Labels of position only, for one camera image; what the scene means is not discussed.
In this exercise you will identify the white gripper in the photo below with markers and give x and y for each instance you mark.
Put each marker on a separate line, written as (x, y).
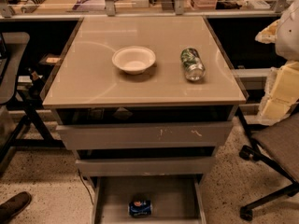
(288, 36)

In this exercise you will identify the blue pepsi can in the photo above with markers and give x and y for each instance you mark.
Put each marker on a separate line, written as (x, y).
(140, 208)

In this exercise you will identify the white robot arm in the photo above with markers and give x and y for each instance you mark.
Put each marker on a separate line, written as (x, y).
(286, 46)

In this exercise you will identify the green soda can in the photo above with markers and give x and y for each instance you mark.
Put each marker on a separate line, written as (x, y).
(194, 69)

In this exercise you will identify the grey top drawer front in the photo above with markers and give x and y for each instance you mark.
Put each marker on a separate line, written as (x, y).
(144, 135)

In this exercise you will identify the grey drawer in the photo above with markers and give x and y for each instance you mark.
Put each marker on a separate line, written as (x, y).
(144, 135)
(147, 166)

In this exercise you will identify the grey middle drawer front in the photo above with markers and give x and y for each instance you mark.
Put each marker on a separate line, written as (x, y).
(147, 166)

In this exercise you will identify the grey drawer cabinet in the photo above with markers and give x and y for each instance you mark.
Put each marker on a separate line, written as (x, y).
(89, 89)

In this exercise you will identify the open bottom drawer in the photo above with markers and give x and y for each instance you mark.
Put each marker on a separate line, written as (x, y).
(169, 199)

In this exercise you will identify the grey office chair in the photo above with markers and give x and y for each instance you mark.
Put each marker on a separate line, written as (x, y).
(278, 147)

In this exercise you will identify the white paper bowl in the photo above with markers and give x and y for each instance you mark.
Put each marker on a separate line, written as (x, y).
(134, 60)

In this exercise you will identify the brown shoe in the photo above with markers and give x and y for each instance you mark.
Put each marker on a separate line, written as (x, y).
(14, 206)

